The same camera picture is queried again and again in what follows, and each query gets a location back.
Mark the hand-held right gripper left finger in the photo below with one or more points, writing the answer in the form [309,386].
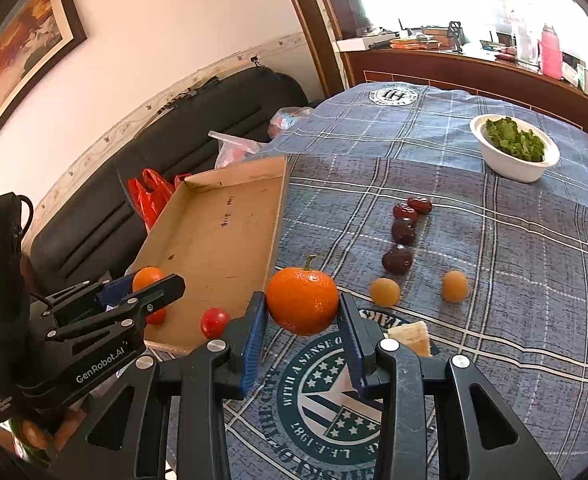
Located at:
[254,340]

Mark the red plastic bag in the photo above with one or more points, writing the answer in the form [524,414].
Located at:
[146,200]

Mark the person's left hand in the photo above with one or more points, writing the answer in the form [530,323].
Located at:
[36,435]

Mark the framed painting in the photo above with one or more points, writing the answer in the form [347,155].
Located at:
[19,50]

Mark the wooden sideboard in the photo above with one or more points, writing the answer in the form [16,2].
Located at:
[449,67]

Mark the clear plastic bag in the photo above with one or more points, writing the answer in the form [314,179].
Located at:
[234,152]

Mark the wooden door frame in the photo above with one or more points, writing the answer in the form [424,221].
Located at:
[319,20]

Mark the orange books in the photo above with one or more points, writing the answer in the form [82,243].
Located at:
[411,44]

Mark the pink bottle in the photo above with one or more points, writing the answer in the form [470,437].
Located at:
[551,55]

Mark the white bowl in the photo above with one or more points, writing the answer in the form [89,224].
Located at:
[504,162]

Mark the plastic bag of snacks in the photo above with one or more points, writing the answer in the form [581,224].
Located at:
[286,120]

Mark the black stand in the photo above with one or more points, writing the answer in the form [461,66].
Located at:
[455,35]

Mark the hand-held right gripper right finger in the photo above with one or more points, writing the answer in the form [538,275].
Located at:
[351,340]

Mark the blue plaid tablecloth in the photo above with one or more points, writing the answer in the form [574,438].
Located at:
[499,310]

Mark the dark purple plum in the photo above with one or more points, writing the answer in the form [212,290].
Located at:
[397,259]
[403,231]

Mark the black sofa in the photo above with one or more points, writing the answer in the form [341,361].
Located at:
[184,125]

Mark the red cherry tomato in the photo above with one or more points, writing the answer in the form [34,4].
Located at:
[215,322]
[156,316]

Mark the red date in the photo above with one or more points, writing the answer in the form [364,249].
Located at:
[404,211]
[420,205]

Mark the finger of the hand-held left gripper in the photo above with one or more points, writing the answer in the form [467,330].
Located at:
[164,290]
[116,291]

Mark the green leafy vegetables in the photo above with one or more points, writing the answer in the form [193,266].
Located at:
[516,140]

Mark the orange tangerine with stem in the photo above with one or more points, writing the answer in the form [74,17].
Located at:
[301,302]

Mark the brown longan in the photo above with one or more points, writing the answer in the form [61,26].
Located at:
[385,291]
[455,286]

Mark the brown cardboard tray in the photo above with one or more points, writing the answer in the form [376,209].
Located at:
[224,240]

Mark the bread piece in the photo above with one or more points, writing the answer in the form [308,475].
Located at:
[416,337]

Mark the white flat box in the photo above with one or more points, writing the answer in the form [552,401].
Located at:
[364,43]

